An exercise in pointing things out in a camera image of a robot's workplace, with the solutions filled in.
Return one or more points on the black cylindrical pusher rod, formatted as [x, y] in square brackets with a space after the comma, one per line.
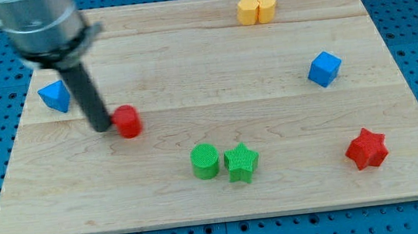
[86, 95]

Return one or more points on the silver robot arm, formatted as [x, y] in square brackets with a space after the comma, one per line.
[54, 34]

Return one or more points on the green star block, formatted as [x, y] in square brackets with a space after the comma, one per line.
[241, 163]

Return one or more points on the red star block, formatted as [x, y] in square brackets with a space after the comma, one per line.
[368, 149]

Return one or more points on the blue triangular prism block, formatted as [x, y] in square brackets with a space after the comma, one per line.
[55, 96]

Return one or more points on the wooden board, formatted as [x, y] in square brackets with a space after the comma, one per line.
[198, 76]

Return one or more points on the green cylinder block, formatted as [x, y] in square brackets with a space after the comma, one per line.
[204, 161]

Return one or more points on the blue cube block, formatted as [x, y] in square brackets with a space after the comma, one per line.
[324, 69]

